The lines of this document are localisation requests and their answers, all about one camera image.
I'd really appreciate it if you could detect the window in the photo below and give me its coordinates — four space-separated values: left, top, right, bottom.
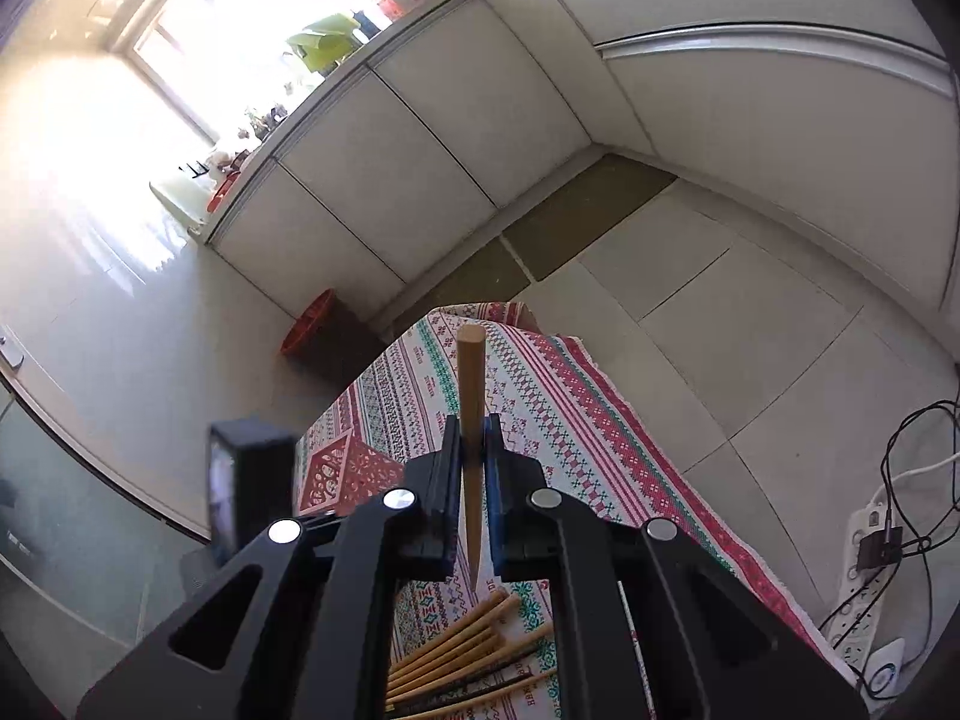
105 0 398 137

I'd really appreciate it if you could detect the wooden chopstick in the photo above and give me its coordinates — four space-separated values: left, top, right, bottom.
456 325 488 590

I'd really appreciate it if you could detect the brown trash bin red liner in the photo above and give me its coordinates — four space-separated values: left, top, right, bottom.
281 287 391 391

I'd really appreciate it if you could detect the black power adapter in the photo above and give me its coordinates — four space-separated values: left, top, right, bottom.
855 525 905 571

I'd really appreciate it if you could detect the glass sliding door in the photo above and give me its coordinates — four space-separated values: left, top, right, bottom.
0 326 212 691

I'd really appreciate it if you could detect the white plug with blue ring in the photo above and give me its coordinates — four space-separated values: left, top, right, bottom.
862 637 908 698

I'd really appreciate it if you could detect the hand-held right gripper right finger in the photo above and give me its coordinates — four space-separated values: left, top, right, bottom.
485 413 871 720

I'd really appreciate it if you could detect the red bowl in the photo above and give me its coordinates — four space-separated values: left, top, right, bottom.
204 172 245 215

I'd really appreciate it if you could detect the white power strip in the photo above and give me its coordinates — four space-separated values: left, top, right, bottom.
829 499 890 668

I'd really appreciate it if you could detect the group of wooden chopsticks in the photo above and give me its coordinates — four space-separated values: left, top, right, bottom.
384 589 560 720

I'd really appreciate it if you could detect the patterned red green tablecloth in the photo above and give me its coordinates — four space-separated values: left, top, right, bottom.
289 300 833 720

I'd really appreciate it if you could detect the jar of kitchen utensils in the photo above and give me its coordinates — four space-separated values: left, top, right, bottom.
244 103 290 140

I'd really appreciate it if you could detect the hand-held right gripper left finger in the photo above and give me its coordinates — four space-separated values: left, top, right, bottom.
75 415 462 720

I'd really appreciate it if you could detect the white kitchen cabinet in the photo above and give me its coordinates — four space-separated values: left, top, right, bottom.
202 0 960 325

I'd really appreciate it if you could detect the red perforated chopstick holder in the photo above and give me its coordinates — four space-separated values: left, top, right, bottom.
298 433 407 518

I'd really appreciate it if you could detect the black cable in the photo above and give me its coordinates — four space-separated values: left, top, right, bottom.
817 397 960 638

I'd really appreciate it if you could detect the white cable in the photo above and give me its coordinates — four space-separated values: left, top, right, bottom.
870 454 960 511

